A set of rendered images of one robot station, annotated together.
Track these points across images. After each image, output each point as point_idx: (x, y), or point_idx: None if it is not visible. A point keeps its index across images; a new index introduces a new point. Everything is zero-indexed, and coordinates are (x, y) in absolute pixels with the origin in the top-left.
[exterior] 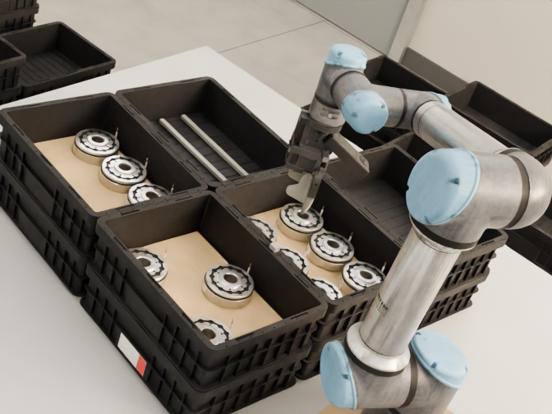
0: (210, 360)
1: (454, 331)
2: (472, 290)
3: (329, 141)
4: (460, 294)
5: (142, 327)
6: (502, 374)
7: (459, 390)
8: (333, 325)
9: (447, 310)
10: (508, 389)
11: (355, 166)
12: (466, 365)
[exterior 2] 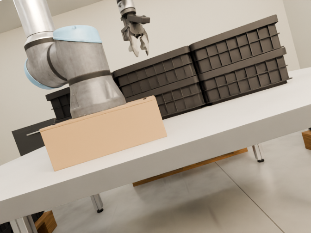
0: (51, 103)
1: (263, 92)
2: (277, 65)
3: (127, 17)
4: (264, 70)
5: None
6: (281, 93)
7: (226, 108)
8: (131, 88)
9: (259, 84)
10: (276, 97)
11: (137, 19)
12: (75, 25)
